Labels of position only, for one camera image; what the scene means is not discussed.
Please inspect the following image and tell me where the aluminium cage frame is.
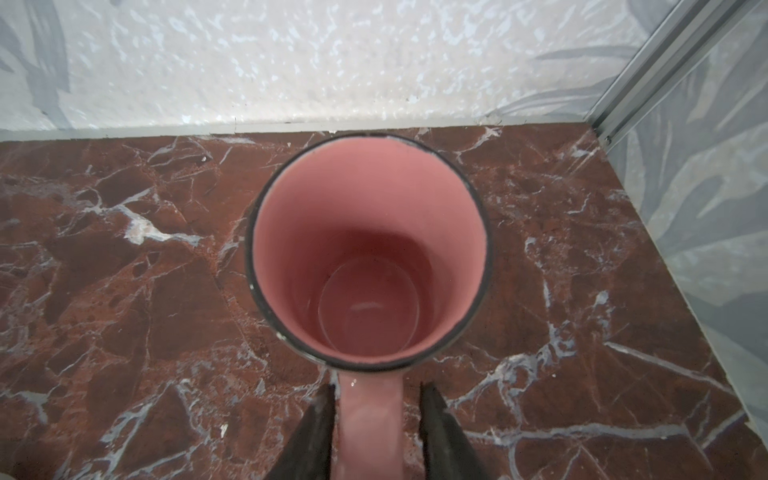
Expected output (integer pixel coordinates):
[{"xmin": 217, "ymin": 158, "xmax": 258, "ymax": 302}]
[{"xmin": 585, "ymin": 0, "xmax": 760, "ymax": 149}]

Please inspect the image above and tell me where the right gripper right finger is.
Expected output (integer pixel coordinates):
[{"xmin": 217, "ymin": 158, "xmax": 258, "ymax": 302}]
[{"xmin": 419, "ymin": 382, "xmax": 489, "ymax": 480}]

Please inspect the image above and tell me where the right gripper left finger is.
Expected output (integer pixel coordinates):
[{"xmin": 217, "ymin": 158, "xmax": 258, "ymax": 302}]
[{"xmin": 265, "ymin": 384, "xmax": 336, "ymax": 480}]

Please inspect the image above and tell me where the pink patterned mug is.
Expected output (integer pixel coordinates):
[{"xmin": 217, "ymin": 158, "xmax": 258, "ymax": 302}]
[{"xmin": 245, "ymin": 133, "xmax": 492, "ymax": 479}]

